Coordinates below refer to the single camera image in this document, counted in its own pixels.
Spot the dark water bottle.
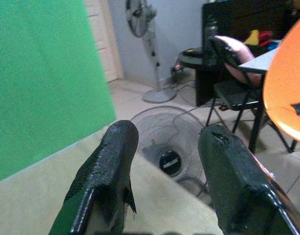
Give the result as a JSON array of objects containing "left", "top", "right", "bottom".
[{"left": 204, "top": 15, "right": 218, "bottom": 52}]

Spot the black folding chair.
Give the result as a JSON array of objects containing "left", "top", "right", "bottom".
[{"left": 205, "top": 36, "right": 297, "bottom": 154}]

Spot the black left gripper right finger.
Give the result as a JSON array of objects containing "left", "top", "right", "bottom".
[{"left": 198, "top": 124, "right": 300, "bottom": 235}]

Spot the grey standing pedestal fan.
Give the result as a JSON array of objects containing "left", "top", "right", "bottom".
[{"left": 125, "top": 0, "right": 178, "bottom": 103}]

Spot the orange plate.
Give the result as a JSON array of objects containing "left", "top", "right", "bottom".
[{"left": 262, "top": 9, "right": 300, "bottom": 145}]

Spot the black cabinet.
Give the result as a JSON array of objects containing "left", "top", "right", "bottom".
[{"left": 201, "top": 0, "right": 300, "bottom": 49}]

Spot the pink cushion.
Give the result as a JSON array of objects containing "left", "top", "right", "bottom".
[{"left": 214, "top": 35, "right": 263, "bottom": 88}]

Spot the green backdrop screen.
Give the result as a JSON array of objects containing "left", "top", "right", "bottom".
[{"left": 0, "top": 0, "right": 117, "bottom": 185}]

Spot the black round side table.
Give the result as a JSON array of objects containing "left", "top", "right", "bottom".
[{"left": 177, "top": 46, "right": 229, "bottom": 107}]

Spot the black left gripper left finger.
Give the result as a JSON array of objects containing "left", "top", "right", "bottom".
[{"left": 48, "top": 119, "right": 139, "bottom": 235}]

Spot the grey floor fan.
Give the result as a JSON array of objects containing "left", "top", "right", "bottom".
[{"left": 130, "top": 105, "right": 212, "bottom": 206}]

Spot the white folding table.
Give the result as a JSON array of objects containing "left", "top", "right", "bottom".
[{"left": 238, "top": 46, "right": 280, "bottom": 75}]

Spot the beige tablecloth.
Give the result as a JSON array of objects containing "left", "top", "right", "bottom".
[{"left": 0, "top": 126, "right": 224, "bottom": 235}]

